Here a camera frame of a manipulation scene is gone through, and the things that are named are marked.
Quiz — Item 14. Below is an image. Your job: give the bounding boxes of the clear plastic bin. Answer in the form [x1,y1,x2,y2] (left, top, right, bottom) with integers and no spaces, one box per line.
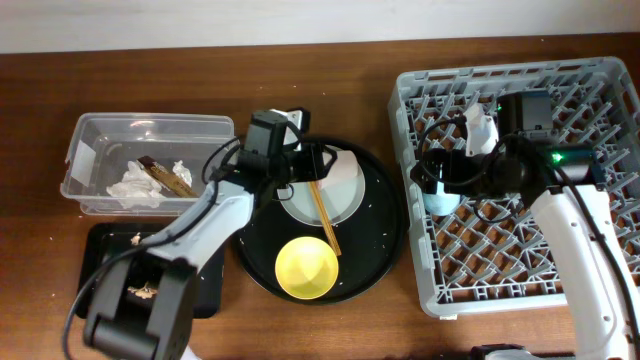
[60,112,234,216]

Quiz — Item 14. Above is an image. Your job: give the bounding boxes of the white label sticker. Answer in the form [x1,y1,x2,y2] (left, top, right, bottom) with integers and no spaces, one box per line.
[71,141,96,187]

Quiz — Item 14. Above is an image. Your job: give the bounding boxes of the grey dishwasher rack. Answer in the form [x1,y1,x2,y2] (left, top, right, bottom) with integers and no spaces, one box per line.
[388,57,639,319]

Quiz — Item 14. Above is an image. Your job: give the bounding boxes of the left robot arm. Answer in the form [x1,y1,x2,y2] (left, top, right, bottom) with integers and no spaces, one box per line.
[78,140,338,359]

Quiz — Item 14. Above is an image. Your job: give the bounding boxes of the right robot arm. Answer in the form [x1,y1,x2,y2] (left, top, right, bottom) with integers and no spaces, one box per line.
[410,139,639,359]

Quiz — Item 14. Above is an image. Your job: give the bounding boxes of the round black serving tray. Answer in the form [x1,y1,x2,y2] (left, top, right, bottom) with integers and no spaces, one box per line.
[231,136,407,305]

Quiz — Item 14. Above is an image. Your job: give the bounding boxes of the yellow bowl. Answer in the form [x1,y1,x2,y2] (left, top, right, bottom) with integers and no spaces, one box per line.
[274,236,339,300]

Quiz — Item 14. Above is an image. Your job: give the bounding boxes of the grey round plate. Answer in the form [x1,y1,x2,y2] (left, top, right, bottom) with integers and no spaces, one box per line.
[277,146,366,226]

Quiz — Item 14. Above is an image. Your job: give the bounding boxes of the white tissue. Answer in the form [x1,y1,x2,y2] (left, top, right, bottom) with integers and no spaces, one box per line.
[106,160,193,209]

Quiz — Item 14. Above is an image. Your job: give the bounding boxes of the black rectangular tray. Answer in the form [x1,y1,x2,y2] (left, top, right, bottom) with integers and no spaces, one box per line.
[78,223,226,319]

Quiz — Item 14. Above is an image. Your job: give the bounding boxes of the pink plastic cup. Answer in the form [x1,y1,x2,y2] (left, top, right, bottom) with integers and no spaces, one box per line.
[317,150,359,190]

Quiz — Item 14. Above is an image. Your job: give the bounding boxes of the blue plastic cup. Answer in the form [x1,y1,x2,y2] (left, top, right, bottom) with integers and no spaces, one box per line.
[422,193,461,216]

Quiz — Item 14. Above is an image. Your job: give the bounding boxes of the food scraps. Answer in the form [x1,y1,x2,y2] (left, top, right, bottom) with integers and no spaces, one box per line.
[127,232,160,301]

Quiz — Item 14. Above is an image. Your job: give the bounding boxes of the gold coffee sachet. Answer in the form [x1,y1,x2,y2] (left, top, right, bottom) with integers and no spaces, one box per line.
[137,156,198,198]

